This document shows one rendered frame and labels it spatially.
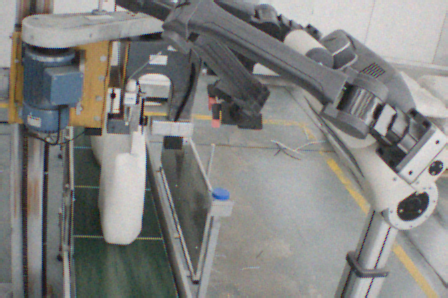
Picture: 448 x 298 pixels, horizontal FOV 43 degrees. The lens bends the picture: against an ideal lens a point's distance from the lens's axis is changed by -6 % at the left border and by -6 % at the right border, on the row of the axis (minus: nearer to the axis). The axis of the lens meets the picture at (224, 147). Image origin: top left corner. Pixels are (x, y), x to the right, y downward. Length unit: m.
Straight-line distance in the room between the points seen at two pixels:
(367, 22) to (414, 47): 0.73
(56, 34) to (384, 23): 5.55
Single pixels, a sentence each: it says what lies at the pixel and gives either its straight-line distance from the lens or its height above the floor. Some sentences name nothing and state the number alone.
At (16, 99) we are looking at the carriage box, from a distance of 2.00.
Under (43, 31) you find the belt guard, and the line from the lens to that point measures 1.69.
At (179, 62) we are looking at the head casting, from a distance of 1.97.
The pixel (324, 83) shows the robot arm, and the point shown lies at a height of 1.56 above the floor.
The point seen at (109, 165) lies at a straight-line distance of 2.41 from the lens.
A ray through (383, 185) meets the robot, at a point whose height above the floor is 1.30.
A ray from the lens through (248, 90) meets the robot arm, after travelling 1.42.
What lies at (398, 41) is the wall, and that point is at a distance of 7.09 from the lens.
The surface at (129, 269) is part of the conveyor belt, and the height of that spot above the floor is 0.38.
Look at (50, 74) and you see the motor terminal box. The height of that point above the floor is 1.30.
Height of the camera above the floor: 1.88
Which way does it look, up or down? 25 degrees down
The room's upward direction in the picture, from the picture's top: 11 degrees clockwise
